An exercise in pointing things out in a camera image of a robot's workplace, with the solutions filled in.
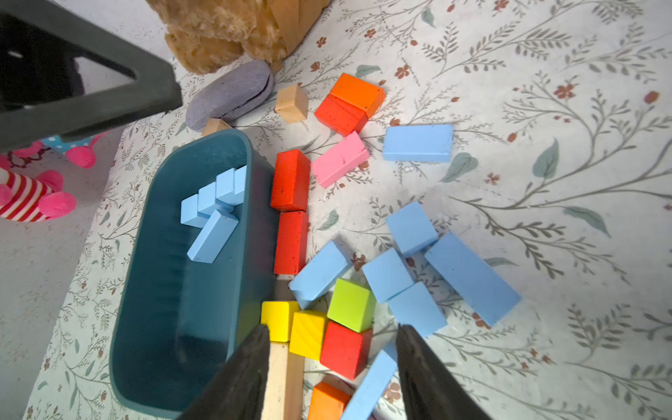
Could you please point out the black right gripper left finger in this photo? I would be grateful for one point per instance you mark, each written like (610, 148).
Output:
(237, 391)

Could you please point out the white owl plush yellow glasses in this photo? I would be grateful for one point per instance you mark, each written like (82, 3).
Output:
(80, 152)

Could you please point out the white plush striped legs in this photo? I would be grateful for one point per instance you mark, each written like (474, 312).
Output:
(26, 199)

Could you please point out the light blue rectangular block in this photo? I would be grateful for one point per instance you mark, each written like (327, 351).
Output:
(419, 143)
(230, 186)
(491, 297)

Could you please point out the light blue narrow block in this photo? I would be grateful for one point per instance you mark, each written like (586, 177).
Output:
(365, 398)

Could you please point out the yellow cube block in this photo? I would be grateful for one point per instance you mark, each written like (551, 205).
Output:
(308, 332)
(278, 317)

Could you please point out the brown teddy bear plush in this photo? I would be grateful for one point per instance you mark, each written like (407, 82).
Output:
(206, 35)

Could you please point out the long orange block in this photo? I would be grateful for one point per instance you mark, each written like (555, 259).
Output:
(327, 402)

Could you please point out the long natural wooden block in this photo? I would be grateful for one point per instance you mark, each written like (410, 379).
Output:
(284, 394)

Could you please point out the red rectangular block by orange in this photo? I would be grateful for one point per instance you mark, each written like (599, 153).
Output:
(340, 116)

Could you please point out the plain wooden cube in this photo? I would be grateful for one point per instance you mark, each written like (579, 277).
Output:
(292, 104)

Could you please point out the dark teal plastic bin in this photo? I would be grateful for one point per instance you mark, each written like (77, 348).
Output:
(179, 320)

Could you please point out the red rectangular block upper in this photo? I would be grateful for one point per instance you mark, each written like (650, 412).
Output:
(291, 182)

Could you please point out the red cube block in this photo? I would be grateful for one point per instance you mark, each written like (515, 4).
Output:
(345, 351)

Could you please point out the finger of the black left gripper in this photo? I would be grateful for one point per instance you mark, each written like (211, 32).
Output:
(42, 90)

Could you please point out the green cube block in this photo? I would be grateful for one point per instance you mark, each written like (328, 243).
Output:
(352, 306)

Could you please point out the light blue block bottom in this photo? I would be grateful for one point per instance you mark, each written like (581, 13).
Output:
(416, 307)

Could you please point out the yellow cube block lower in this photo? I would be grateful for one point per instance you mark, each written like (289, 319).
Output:
(308, 332)

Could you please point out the red rectangular block lower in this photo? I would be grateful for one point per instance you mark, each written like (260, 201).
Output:
(291, 244)

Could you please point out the pink rectangular block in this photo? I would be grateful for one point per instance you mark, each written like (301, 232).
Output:
(343, 158)

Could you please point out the light blue block far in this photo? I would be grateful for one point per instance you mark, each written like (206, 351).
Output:
(319, 275)

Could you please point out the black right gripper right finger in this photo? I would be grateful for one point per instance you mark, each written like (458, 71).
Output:
(429, 390)

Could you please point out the grey fabric glasses case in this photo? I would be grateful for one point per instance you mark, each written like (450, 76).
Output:
(231, 96)

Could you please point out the wooden cube with letter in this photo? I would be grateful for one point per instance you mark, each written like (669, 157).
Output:
(215, 125)

